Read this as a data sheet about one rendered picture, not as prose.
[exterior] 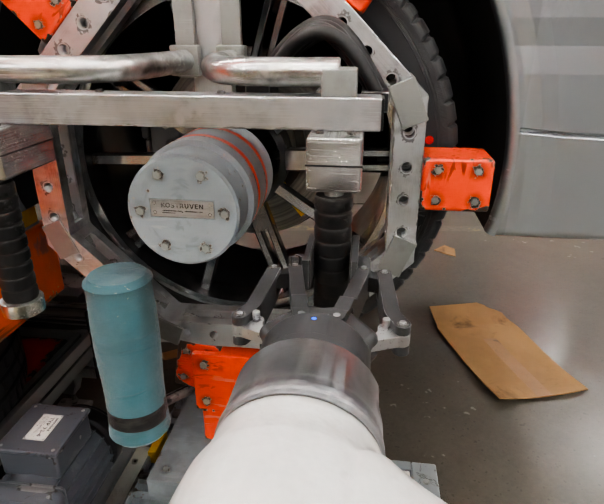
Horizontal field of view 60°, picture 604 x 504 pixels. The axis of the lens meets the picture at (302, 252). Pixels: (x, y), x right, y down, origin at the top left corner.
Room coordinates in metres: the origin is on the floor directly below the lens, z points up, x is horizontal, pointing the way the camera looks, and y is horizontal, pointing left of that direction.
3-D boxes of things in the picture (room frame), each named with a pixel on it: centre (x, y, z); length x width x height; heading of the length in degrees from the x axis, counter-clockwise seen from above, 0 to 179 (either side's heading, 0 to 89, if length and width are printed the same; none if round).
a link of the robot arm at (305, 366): (0.23, 0.00, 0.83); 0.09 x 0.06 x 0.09; 83
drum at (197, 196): (0.65, 0.12, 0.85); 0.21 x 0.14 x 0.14; 173
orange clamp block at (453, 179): (0.69, -0.20, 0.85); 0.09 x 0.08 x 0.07; 83
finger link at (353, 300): (0.37, -0.04, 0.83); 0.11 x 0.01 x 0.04; 161
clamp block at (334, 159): (0.50, -0.03, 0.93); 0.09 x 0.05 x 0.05; 173
